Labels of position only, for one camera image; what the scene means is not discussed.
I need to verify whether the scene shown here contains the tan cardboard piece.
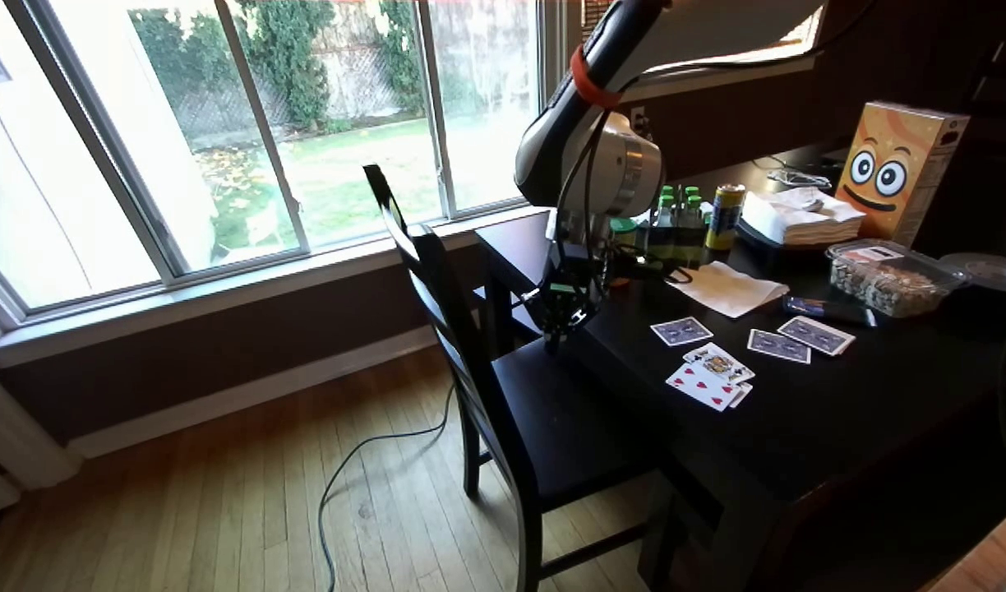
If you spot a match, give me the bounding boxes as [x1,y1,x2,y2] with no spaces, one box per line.
[661,257,795,324]

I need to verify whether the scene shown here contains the clear plastic food container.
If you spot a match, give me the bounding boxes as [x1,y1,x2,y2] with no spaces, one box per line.
[821,234,965,324]

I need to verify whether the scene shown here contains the white corner moulding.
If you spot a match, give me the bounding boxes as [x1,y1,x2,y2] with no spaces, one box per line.
[0,355,87,523]

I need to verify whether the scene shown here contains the blue-backed playing card stack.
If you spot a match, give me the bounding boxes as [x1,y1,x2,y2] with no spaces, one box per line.
[772,314,861,363]

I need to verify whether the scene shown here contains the dark wooden ladderback chair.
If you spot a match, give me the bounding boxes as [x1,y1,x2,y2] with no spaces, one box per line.
[359,158,689,592]

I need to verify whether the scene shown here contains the large window with frame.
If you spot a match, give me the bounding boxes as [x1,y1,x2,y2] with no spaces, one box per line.
[0,0,571,371]

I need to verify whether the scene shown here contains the white flat package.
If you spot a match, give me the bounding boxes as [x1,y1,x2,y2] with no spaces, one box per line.
[737,182,867,251]

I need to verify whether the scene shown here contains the yellow labelled can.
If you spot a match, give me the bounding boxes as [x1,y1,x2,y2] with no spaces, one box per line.
[703,182,751,257]

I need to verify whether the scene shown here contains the white baseboard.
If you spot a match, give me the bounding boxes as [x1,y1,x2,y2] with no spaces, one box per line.
[65,324,441,464]

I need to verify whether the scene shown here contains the cardboard box with cartoon face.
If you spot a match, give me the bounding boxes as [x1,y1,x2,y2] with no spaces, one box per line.
[833,100,974,248]

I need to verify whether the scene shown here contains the light wooden counter edge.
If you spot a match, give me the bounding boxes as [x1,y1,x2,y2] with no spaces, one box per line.
[929,498,1006,592]

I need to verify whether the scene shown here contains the black floor cable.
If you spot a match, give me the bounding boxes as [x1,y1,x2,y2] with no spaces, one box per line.
[313,383,462,592]

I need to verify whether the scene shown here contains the face-up court playing card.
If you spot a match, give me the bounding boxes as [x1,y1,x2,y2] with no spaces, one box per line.
[682,340,760,388]

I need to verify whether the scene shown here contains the face-up hearts playing card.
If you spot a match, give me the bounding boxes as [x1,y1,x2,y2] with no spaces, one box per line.
[661,359,748,416]

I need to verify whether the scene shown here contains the can with green lid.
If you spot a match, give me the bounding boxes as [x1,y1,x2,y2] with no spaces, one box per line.
[604,215,646,274]

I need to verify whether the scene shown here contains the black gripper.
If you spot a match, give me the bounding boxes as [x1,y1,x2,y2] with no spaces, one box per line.
[536,223,616,331]

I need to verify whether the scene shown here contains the green bottle pack black carrier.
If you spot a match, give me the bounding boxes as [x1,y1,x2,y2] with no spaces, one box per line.
[639,182,718,274]

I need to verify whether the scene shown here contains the clear plastic lid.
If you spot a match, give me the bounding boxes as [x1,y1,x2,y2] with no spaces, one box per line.
[936,248,1006,300]

